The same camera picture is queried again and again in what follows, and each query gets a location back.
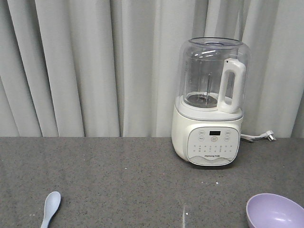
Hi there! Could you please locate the light blue plastic spoon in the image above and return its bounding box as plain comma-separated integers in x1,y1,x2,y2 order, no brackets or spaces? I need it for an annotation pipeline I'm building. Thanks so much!
41,191,61,228

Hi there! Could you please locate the purple plastic bowl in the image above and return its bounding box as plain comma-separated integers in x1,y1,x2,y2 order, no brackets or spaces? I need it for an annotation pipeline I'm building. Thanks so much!
246,193,304,228

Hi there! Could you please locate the white blender with clear jar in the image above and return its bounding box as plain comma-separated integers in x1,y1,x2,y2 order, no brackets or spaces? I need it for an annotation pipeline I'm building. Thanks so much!
171,37,250,166

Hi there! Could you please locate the grey pleated curtain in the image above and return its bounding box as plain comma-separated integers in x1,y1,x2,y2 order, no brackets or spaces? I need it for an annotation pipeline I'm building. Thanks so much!
0,0,304,137

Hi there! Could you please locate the white power cord with plug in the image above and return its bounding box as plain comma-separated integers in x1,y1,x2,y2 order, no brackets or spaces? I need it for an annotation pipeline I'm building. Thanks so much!
241,130,277,143

